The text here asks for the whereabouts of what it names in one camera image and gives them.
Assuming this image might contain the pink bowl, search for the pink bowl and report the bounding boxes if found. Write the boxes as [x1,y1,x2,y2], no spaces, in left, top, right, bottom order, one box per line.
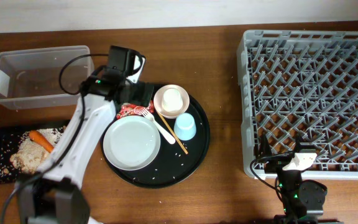
[153,85,190,119]

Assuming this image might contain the clear plastic bin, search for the clear plastic bin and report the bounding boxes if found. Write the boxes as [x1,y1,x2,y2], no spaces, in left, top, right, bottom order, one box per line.
[0,45,94,110]

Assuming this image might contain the grey dishwasher rack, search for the grey dishwasher rack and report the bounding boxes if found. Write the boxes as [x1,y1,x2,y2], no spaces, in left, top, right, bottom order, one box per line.
[237,30,358,180]

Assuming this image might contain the red snack wrapper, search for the red snack wrapper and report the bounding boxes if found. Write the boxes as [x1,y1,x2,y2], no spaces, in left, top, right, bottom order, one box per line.
[116,101,154,119]

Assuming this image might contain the light blue cup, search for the light blue cup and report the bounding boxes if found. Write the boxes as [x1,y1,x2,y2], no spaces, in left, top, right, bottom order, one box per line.
[174,113,196,141]

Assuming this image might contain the orange carrot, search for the orange carrot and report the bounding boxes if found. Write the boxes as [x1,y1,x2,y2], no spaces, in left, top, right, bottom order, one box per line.
[29,131,54,152]

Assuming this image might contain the white plastic fork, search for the white plastic fork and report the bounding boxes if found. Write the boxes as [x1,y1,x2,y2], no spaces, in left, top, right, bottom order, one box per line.
[141,108,176,144]

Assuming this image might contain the black rectangular tray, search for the black rectangular tray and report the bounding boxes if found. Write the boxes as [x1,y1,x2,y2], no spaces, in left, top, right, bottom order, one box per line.
[0,119,70,184]

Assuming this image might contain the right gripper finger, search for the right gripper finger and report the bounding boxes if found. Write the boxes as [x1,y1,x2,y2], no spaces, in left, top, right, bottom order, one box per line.
[293,134,314,153]
[257,133,272,157]

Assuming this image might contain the round black serving tray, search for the round black serving tray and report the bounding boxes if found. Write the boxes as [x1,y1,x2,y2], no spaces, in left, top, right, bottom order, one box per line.
[106,95,211,189]

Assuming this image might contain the white cup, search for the white cup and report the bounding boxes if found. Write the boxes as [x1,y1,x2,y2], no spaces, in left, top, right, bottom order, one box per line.
[162,88,183,113]

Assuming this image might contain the grey plate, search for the grey plate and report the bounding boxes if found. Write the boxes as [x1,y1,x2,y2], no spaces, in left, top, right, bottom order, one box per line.
[103,116,160,171]

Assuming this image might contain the wooden chopstick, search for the wooden chopstick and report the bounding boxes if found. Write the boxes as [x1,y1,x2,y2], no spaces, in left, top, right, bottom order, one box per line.
[157,112,188,155]

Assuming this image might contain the rice and food scraps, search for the rice and food scraps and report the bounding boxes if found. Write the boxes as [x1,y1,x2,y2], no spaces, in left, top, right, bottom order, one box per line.
[0,127,65,177]

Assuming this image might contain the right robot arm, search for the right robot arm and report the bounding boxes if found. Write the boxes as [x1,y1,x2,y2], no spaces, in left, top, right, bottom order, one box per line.
[253,134,328,224]

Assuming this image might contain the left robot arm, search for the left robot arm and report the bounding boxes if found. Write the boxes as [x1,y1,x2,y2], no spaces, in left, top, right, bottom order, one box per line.
[10,45,152,223]

